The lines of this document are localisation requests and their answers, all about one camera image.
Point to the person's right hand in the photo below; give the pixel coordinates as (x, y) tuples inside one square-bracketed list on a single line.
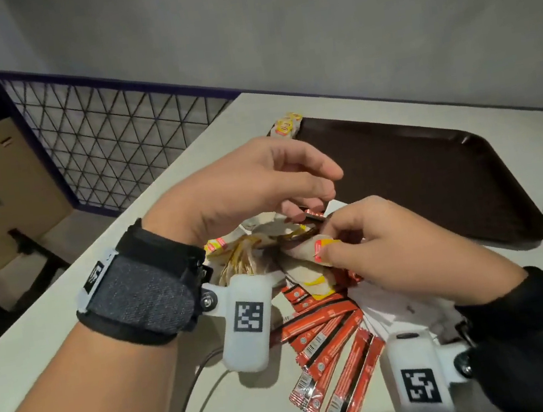
[(407, 255)]

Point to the person's left hand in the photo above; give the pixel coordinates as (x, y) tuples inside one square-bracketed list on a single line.
[(248, 181)]

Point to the pile of white sugar sachets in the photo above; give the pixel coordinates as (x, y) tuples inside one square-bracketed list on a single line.
[(395, 309)]

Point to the pile of tea bags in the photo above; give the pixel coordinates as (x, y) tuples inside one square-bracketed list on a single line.
[(249, 261)]

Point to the brown plastic tray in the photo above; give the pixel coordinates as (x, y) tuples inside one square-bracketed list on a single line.
[(422, 173)]

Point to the pile of red coffee sticks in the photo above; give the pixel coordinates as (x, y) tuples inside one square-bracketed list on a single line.
[(328, 335)]

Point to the person's left forearm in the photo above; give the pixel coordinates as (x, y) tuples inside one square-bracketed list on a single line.
[(78, 403)]

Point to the brown cardboard box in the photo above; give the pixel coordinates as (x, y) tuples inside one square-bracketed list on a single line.
[(1, 199)]

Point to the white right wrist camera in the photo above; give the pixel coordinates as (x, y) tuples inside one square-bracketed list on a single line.
[(419, 383)]

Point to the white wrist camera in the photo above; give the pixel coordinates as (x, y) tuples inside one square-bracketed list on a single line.
[(246, 316), (419, 383)]

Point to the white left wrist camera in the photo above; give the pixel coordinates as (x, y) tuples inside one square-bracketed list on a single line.
[(246, 316)]

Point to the black metal furniture frame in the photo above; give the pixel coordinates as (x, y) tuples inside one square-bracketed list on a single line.
[(39, 259)]

